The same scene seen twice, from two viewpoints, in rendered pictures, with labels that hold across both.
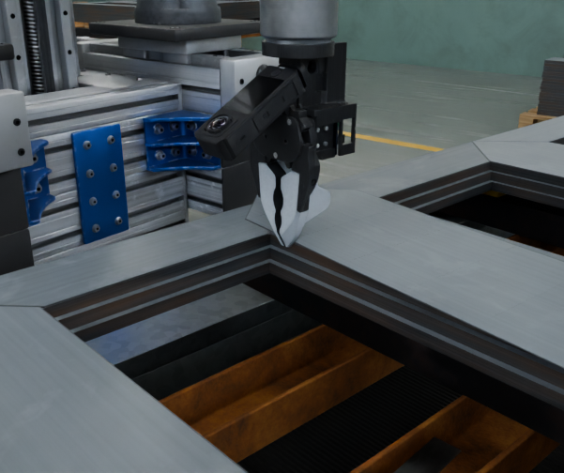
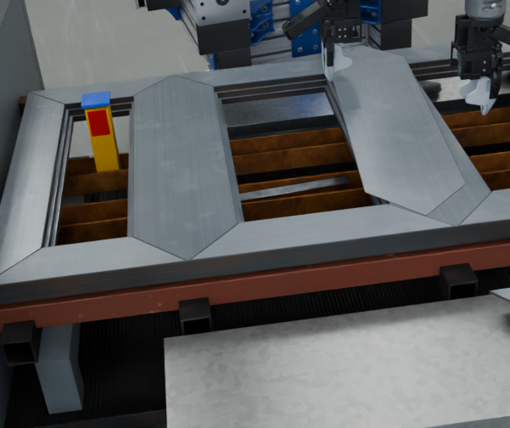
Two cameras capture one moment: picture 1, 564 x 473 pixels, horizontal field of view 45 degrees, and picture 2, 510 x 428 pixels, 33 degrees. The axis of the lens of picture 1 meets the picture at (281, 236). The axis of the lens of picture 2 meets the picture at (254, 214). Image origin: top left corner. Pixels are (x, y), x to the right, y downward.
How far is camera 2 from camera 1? 1.37 m
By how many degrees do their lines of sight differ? 36
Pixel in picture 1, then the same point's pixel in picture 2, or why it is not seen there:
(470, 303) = (360, 121)
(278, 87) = (316, 10)
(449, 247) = (394, 97)
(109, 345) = (271, 113)
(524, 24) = not seen: outside the picture
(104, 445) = (196, 130)
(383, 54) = not seen: outside the picture
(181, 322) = (312, 110)
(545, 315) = (379, 132)
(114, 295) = (244, 87)
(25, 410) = (184, 116)
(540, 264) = (419, 113)
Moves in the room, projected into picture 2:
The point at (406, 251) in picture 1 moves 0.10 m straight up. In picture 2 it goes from (372, 94) to (372, 51)
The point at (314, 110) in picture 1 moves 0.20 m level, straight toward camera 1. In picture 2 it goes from (333, 21) to (277, 54)
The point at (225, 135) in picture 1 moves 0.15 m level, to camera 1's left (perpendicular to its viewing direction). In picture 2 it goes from (287, 30) to (231, 19)
